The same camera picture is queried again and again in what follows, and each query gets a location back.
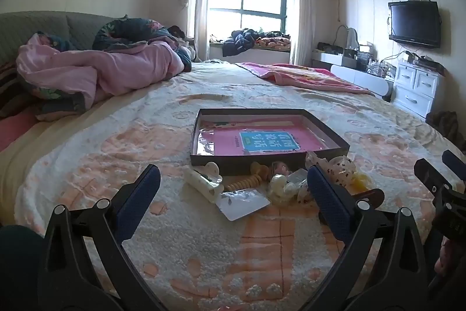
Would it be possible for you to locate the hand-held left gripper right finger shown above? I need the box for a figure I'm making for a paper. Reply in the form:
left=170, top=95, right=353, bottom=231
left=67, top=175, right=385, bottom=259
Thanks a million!
left=307, top=165, right=428, bottom=311

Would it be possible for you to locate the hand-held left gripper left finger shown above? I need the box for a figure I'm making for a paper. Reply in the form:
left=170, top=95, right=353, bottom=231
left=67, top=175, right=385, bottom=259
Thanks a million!
left=38, top=164, right=168, bottom=311

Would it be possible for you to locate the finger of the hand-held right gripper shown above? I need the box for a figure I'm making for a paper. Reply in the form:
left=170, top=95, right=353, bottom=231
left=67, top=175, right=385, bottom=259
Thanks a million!
left=442, top=150, right=466, bottom=181
left=414, top=158, right=456, bottom=196

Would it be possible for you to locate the yellow hair accessory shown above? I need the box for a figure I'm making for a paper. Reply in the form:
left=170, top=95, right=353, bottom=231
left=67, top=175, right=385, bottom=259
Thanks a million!
left=346, top=173, right=373, bottom=191

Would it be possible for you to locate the dark brown banana hair clip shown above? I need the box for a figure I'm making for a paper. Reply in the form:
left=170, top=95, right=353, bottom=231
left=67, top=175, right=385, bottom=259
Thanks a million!
left=359, top=188, right=386, bottom=203

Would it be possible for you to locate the cream fluffy scrunchie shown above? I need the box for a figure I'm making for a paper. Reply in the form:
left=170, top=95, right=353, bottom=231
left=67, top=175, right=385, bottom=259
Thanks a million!
left=267, top=169, right=314, bottom=206

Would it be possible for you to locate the cream hair claw clip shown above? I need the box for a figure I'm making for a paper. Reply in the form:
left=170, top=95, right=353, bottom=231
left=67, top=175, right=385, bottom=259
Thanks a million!
left=182, top=162, right=224, bottom=204

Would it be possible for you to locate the dark shallow cardboard tray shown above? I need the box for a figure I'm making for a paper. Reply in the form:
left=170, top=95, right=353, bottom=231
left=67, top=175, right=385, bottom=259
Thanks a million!
left=189, top=108, right=351, bottom=176

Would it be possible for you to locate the clear packet with white card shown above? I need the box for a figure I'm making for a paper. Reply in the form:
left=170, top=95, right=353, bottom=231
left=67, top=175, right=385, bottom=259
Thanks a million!
left=215, top=188, right=271, bottom=222

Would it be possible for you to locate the person's right hand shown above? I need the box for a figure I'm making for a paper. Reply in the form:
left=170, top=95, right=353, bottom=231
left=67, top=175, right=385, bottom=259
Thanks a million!
left=435, top=246, right=453, bottom=279

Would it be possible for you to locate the dark patterned bag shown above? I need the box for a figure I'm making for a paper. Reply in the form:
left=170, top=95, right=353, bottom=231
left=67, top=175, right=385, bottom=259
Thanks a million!
left=426, top=110, right=461, bottom=146

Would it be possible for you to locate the pink hair accessory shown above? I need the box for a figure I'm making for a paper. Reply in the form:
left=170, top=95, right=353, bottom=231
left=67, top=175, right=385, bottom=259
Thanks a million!
left=271, top=161, right=292, bottom=178

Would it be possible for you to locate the tan hair clip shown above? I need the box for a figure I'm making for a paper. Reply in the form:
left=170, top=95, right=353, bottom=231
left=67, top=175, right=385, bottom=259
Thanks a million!
left=249, top=162, right=271, bottom=181

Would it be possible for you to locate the white drawer cabinet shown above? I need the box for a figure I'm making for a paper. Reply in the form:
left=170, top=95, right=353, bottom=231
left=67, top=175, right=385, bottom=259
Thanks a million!
left=391, top=61, right=445, bottom=120

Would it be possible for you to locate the pink book with blue label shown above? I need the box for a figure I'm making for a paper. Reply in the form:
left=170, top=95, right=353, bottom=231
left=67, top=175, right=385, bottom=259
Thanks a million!
left=198, top=120, right=330, bottom=156

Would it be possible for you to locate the black set-top box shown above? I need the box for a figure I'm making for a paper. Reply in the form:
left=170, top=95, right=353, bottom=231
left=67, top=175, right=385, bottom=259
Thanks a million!
left=408, top=55, right=445, bottom=70

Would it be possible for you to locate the white desk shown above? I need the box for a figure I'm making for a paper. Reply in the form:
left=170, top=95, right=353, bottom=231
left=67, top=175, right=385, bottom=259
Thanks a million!
left=311, top=52, right=394, bottom=100

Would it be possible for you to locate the pink floral quilt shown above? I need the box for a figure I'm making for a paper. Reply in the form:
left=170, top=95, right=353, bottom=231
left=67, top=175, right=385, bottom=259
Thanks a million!
left=16, top=16, right=193, bottom=122

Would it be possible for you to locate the pink patterned blanket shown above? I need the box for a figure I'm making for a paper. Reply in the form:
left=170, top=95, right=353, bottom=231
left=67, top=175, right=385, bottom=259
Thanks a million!
left=236, top=62, right=375, bottom=96

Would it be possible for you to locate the pile of dark clothes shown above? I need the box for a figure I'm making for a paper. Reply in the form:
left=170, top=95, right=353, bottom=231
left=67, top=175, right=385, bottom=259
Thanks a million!
left=222, top=28, right=292, bottom=57

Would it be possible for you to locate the sheer white curtain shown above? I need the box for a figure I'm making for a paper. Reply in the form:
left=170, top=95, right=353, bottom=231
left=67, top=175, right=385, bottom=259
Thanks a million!
left=180, top=0, right=213, bottom=60
left=289, top=0, right=317, bottom=67

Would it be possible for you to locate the green quilted headboard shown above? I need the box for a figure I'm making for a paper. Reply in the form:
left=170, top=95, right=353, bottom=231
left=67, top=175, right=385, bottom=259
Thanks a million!
left=0, top=11, right=121, bottom=67

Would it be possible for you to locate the black wall television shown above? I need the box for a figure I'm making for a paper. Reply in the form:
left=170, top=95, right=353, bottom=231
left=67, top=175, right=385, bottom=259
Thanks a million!
left=388, top=1, right=442, bottom=49

